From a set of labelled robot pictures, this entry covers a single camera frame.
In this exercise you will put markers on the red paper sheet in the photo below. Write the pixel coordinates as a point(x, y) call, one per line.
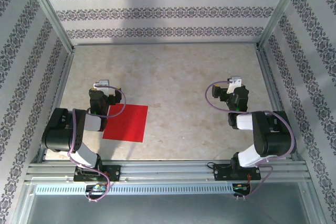
point(128, 124)

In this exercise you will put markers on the grey sheet metal tray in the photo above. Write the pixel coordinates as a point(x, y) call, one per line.
point(168, 208)

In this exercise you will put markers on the aluminium right frame post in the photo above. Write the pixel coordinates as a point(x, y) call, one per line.
point(281, 11)

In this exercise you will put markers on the aluminium right side rail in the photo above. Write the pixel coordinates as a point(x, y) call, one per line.
point(267, 77)

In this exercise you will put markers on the aluminium back table rail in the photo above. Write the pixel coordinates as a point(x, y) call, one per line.
point(165, 43)

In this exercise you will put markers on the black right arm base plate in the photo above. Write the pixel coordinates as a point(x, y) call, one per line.
point(223, 172)

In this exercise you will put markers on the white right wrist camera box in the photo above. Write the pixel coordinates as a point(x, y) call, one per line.
point(234, 83)

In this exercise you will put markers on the long aluminium mounting rail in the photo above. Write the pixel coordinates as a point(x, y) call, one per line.
point(168, 169)

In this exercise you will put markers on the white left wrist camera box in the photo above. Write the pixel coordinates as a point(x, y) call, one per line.
point(103, 83)

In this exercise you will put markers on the aluminium left side rail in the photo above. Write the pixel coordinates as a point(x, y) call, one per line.
point(65, 77)

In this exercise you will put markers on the aluminium frame post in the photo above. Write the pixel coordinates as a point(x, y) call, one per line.
point(50, 11)
point(281, 11)

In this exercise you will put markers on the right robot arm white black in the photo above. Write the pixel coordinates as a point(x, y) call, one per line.
point(273, 140)

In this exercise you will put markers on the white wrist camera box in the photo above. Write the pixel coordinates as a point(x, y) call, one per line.
point(103, 83)
point(234, 83)

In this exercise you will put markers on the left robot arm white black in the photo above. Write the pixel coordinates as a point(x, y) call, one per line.
point(57, 134)

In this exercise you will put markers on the aluminium left frame post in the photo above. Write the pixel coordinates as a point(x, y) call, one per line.
point(50, 11)

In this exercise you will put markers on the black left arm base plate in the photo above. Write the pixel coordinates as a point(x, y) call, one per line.
point(113, 172)

